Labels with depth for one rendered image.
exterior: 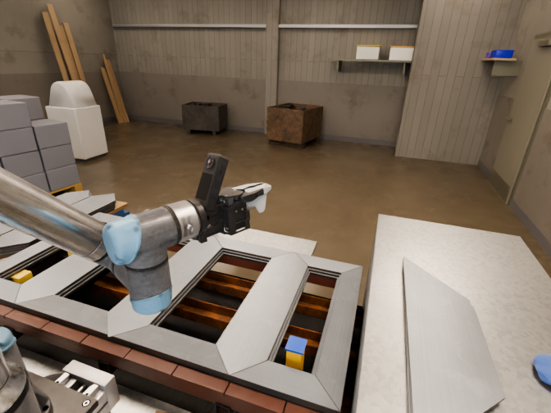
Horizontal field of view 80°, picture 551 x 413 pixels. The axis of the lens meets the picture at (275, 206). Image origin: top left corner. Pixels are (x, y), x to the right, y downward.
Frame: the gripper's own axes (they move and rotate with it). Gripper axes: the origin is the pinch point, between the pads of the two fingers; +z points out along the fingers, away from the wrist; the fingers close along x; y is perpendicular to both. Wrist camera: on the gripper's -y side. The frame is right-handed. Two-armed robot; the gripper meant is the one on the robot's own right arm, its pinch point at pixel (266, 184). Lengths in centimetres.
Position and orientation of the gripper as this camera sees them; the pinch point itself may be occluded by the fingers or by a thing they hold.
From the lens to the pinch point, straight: 75.8
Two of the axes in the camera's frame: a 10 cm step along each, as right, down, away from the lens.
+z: 7.1, -2.7, 6.6
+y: 0.6, 9.5, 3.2
